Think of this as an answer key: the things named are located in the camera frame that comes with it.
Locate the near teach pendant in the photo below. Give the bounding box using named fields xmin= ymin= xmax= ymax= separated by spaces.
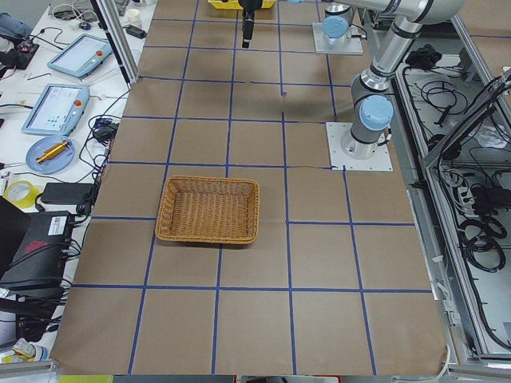
xmin=22 ymin=84 xmax=90 ymax=136

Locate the yellow plastic basket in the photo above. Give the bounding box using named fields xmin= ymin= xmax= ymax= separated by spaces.
xmin=208 ymin=0 xmax=276 ymax=10

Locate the black power adapter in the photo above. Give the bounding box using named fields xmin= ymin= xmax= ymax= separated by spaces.
xmin=41 ymin=183 xmax=93 ymax=205

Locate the brass cylinder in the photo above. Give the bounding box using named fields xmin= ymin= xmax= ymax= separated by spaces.
xmin=36 ymin=140 xmax=69 ymax=164

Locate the brown wicker basket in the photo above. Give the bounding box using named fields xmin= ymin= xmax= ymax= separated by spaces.
xmin=155 ymin=176 xmax=259 ymax=245

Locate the black computer box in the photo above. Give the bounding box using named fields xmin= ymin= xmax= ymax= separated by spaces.
xmin=1 ymin=198 xmax=73 ymax=295

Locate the white paper cup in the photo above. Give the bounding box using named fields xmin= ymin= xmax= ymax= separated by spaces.
xmin=125 ymin=8 xmax=142 ymax=28

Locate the yellow tape roll on desk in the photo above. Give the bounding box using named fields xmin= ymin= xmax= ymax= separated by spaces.
xmin=3 ymin=180 xmax=40 ymax=209

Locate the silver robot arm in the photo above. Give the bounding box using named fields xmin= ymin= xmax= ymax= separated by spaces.
xmin=322 ymin=2 xmax=358 ymax=49
xmin=341 ymin=0 xmax=465 ymax=160

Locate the far teach pendant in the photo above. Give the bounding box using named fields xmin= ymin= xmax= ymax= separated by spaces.
xmin=47 ymin=34 xmax=113 ymax=78

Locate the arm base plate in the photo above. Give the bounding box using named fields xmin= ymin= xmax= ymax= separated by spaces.
xmin=312 ymin=22 xmax=363 ymax=56
xmin=326 ymin=122 xmax=393 ymax=172

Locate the teach pendant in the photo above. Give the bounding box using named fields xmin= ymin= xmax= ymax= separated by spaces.
xmin=22 ymin=84 xmax=90 ymax=136
xmin=47 ymin=34 xmax=113 ymax=78

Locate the aluminium frame post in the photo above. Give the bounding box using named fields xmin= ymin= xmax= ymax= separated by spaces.
xmin=91 ymin=0 xmax=140 ymax=85

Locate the blue plate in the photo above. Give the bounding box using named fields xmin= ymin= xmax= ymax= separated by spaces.
xmin=26 ymin=136 xmax=75 ymax=175

